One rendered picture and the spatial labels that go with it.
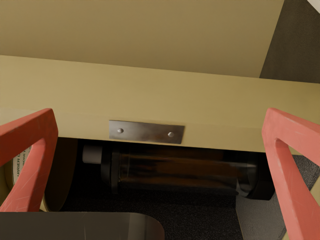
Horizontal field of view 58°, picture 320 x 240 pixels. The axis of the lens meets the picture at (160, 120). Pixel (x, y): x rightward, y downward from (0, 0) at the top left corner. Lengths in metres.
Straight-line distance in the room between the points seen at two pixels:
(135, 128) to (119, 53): 0.45
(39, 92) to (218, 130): 0.18
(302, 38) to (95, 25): 0.42
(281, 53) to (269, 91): 0.29
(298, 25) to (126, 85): 0.38
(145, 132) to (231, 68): 0.49
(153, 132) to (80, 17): 0.46
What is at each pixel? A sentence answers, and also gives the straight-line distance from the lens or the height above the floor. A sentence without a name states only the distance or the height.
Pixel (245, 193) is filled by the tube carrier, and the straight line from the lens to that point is 0.43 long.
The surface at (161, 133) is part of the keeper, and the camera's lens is 0.28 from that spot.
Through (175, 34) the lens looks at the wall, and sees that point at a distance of 0.69.
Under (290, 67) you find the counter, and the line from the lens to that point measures 0.60.
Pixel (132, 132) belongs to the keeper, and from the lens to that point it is 0.28.
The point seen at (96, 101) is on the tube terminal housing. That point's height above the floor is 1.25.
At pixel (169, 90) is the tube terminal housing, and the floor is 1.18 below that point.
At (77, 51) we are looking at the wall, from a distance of 0.73.
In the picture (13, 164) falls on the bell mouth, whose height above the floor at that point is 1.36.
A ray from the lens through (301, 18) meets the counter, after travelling 0.60.
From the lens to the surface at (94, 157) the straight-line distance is 0.42.
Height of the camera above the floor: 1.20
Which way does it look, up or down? 3 degrees down
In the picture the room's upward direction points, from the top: 85 degrees counter-clockwise
